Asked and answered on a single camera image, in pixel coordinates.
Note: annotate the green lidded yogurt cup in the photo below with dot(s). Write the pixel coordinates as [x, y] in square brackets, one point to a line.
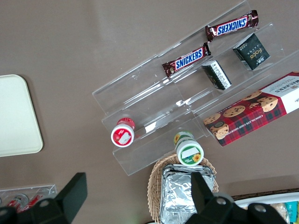
[189, 155]

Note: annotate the red cola bottle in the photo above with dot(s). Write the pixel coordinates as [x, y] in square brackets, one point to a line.
[19, 199]
[35, 200]

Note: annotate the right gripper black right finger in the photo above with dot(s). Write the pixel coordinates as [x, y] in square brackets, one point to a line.
[201, 192]

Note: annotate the red lidded yogurt cup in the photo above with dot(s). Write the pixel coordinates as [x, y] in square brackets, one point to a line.
[122, 136]

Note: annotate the black box with white label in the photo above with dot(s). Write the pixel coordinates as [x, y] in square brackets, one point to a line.
[217, 75]

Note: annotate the clear bag of crackers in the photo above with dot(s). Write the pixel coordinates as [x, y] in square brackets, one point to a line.
[280, 210]

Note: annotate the stack of foil containers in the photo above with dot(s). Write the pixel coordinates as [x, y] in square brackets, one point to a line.
[175, 196]

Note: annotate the clear acrylic step stand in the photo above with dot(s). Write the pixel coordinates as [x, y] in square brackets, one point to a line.
[257, 81]
[144, 93]

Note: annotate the beige plastic serving tray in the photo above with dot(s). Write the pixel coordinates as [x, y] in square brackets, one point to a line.
[16, 116]

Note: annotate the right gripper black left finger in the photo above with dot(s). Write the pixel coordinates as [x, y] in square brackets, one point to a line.
[73, 189]

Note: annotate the white rectangular snack tray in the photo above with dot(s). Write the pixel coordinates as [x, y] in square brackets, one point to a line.
[252, 198]

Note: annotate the oval tan wicker basket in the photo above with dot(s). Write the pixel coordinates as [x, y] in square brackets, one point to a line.
[154, 186]

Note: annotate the teal snack packet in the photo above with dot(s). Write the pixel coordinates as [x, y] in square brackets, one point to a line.
[292, 211]

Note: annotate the brown Snickers bar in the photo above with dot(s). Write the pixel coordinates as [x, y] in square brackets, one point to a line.
[231, 26]
[188, 60]

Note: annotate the black box with gold print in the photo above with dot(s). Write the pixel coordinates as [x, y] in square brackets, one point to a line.
[253, 51]

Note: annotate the clear acrylic bottle rack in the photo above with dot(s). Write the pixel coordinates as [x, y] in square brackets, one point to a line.
[46, 189]

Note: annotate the red tartan cookie box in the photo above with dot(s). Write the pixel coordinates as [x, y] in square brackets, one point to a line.
[252, 112]

